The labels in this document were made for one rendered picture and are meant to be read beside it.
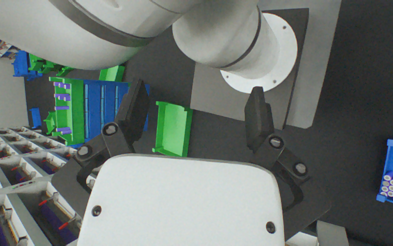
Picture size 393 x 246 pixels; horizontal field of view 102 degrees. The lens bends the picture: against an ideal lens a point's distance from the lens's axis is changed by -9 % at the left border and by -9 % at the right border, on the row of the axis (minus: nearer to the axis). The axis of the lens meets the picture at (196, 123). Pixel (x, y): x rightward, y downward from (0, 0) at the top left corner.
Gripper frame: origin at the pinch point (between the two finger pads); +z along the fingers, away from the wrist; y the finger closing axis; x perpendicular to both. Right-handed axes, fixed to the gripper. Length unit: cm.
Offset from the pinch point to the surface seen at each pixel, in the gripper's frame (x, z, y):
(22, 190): -83, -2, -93
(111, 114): -66, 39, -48
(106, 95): -58, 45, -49
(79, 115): -55, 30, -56
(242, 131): -60, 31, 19
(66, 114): -65, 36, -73
